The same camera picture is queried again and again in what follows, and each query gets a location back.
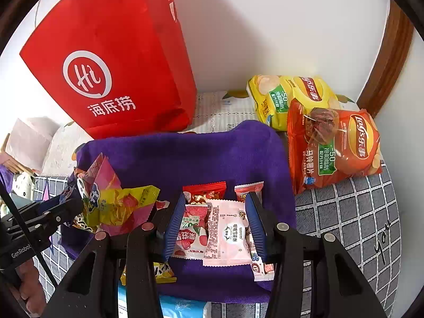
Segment yellow potato chip bag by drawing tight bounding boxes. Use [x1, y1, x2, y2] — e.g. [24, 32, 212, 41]
[246, 74, 342, 131]

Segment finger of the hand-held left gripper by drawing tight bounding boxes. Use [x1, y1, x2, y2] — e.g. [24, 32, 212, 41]
[20, 199, 85, 236]
[10, 193, 72, 219]

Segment yellow triangular snack packet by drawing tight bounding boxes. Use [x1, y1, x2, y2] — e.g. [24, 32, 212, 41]
[120, 261, 177, 286]

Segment person's left hand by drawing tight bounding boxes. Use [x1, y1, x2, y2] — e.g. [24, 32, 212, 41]
[15, 258, 45, 310]

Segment red paper shopping bag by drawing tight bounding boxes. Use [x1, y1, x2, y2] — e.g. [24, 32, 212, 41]
[19, 0, 198, 140]

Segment grey checkered bed sheet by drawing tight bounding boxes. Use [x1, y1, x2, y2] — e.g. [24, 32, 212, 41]
[31, 161, 400, 318]

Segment pink bear print snack bar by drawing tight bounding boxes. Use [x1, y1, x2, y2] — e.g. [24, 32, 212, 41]
[245, 232, 275, 282]

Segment blue white tissue pack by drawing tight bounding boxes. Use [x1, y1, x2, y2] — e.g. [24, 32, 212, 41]
[117, 285, 213, 318]

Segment brown wooden door frame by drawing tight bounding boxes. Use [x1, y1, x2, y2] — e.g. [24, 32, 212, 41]
[357, 0, 414, 118]

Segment pink packet with blue logo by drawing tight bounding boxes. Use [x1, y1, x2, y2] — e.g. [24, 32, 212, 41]
[74, 154, 123, 226]

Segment orange potato chip bag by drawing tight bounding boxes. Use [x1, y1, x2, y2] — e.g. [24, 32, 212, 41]
[286, 98, 383, 195]

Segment yellow and pink snack packet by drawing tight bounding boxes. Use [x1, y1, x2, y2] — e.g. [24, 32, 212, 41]
[96, 189, 146, 236]

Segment white paper bag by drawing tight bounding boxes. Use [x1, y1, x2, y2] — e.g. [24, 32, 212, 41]
[5, 116, 62, 173]

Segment purple towel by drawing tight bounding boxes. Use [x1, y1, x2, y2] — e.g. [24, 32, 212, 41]
[60, 120, 297, 303]

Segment pale pink pastry packet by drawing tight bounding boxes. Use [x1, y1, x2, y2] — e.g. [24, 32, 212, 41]
[203, 199, 255, 267]

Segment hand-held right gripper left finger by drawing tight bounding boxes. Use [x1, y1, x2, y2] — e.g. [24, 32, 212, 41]
[41, 193, 187, 318]

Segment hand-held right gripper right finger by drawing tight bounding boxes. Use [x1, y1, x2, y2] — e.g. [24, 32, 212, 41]
[247, 191, 388, 318]

